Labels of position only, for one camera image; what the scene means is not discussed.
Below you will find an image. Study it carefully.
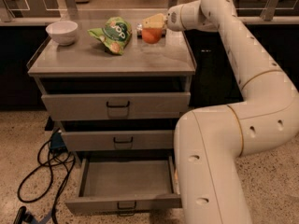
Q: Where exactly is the grey drawer cabinet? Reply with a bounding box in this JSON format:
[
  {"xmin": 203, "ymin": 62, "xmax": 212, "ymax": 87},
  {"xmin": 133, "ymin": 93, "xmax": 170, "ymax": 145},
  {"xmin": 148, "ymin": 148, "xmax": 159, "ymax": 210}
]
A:
[{"xmin": 25, "ymin": 8, "xmax": 198, "ymax": 170}]

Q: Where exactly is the grey middle drawer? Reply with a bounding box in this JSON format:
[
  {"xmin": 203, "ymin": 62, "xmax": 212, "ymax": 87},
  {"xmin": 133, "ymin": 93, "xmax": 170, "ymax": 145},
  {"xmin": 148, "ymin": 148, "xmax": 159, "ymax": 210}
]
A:
[{"xmin": 62, "ymin": 130, "xmax": 173, "ymax": 151}]

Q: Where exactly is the black floor plug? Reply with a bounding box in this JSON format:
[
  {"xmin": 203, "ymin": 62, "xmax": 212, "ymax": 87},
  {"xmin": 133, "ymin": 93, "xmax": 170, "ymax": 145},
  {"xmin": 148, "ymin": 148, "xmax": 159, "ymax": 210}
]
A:
[{"xmin": 13, "ymin": 206, "xmax": 33, "ymax": 224}]

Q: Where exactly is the grey bottom drawer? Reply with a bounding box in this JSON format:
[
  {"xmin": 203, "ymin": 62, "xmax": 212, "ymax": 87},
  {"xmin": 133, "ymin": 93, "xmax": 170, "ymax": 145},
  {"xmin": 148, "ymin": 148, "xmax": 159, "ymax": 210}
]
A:
[{"xmin": 65, "ymin": 155, "xmax": 181, "ymax": 216}]

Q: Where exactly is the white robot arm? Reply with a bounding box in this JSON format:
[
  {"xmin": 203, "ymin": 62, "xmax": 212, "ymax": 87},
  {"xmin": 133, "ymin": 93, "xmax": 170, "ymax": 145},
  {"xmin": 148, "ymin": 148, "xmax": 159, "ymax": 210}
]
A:
[{"xmin": 142, "ymin": 0, "xmax": 299, "ymax": 224}]

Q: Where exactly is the silver blue snack packet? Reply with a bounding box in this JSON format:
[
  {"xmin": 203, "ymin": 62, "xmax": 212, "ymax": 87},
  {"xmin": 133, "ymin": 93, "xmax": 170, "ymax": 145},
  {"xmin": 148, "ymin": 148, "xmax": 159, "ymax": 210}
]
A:
[{"xmin": 136, "ymin": 23, "xmax": 166, "ymax": 37}]

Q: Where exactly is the white bowl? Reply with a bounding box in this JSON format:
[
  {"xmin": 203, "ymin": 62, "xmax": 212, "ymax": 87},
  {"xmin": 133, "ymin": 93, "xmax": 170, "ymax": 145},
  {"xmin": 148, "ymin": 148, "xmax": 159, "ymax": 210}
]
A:
[{"xmin": 46, "ymin": 21, "xmax": 78, "ymax": 46}]

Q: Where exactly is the green chip bag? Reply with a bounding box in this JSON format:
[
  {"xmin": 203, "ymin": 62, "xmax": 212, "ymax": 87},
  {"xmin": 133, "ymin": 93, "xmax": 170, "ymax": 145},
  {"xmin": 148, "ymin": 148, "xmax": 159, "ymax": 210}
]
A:
[{"xmin": 88, "ymin": 17, "xmax": 132, "ymax": 55}]

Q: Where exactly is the grey top drawer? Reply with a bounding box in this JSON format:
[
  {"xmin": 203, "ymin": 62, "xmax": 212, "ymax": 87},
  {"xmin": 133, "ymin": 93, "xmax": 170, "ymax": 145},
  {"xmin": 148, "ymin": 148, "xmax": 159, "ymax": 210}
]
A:
[{"xmin": 42, "ymin": 92, "xmax": 191, "ymax": 121}]

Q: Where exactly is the blue power box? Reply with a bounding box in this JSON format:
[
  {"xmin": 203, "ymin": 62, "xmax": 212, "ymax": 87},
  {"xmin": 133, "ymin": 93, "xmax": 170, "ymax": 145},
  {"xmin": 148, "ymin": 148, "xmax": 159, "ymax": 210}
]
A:
[{"xmin": 50, "ymin": 132, "xmax": 66, "ymax": 152}]

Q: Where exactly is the grey drawer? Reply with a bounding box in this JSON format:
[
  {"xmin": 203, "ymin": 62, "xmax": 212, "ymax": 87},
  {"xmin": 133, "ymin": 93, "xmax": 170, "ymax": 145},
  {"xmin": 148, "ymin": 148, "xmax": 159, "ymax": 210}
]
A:
[
  {"xmin": 65, "ymin": 155, "xmax": 181, "ymax": 216},
  {"xmin": 42, "ymin": 92, "xmax": 191, "ymax": 121},
  {"xmin": 62, "ymin": 130, "xmax": 173, "ymax": 151}
]

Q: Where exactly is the black floor cable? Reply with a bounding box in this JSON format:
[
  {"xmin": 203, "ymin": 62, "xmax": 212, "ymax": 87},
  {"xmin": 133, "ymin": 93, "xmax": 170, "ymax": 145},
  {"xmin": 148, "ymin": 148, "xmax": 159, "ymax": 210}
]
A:
[{"xmin": 16, "ymin": 139, "xmax": 77, "ymax": 224}]

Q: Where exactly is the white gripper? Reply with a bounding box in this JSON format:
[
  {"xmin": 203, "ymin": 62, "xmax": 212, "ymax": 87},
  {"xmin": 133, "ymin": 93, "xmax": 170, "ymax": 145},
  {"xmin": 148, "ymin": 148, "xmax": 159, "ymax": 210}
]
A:
[{"xmin": 142, "ymin": 0, "xmax": 204, "ymax": 31}]

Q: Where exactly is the orange fruit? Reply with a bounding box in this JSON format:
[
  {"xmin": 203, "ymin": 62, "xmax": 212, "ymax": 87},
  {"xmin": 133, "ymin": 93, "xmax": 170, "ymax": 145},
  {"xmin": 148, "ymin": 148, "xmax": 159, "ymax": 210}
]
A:
[{"xmin": 141, "ymin": 28, "xmax": 163, "ymax": 44}]

